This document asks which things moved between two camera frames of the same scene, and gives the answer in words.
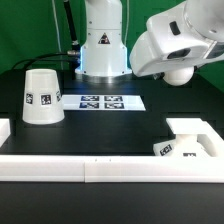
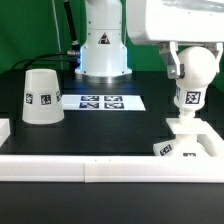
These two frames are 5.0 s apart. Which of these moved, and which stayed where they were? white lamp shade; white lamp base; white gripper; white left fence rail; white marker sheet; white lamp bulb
Moved: white lamp bulb; white gripper
Stayed: white lamp shade; white left fence rail; white lamp base; white marker sheet
